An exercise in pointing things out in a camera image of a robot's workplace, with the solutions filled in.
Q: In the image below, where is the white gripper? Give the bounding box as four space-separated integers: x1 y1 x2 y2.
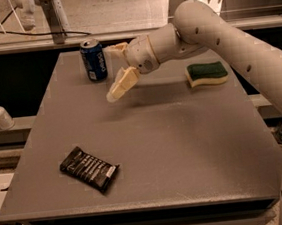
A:
103 36 159 103

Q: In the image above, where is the blue pepsi can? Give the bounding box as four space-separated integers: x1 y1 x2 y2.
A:
80 38 108 82

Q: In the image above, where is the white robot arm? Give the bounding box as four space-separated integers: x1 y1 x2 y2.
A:
107 0 282 225

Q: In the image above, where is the black rxbar chocolate wrapper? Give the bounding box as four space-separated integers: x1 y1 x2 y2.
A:
59 146 119 194

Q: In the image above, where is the green yellow sponge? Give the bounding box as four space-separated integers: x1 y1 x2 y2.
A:
185 61 229 88

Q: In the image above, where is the grey metal post left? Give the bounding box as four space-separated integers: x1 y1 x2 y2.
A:
40 0 66 45

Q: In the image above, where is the black cable on floor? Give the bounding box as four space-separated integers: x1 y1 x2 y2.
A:
0 20 93 45

